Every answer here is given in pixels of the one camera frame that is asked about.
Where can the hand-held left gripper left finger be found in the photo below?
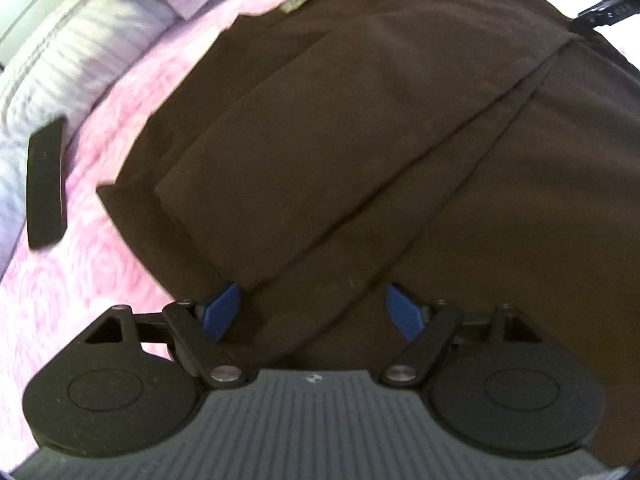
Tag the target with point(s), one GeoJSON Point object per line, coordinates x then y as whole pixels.
{"type": "Point", "coordinates": [222, 310]}

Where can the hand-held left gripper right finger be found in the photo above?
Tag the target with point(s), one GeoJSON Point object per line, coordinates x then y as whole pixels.
{"type": "Point", "coordinates": [402, 312]}

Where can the black smartphone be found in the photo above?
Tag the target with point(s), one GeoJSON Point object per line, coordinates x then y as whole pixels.
{"type": "Point", "coordinates": [47, 185]}

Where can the pink rose blanket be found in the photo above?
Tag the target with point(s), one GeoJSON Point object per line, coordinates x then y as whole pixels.
{"type": "Point", "coordinates": [100, 270]}

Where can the grey striped quilt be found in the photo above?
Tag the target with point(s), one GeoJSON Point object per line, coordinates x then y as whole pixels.
{"type": "Point", "coordinates": [75, 55]}

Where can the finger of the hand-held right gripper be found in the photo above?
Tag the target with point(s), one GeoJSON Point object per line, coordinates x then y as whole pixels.
{"type": "Point", "coordinates": [607, 10]}

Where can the dark brown garment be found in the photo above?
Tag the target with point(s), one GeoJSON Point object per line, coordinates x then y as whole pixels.
{"type": "Point", "coordinates": [400, 135]}

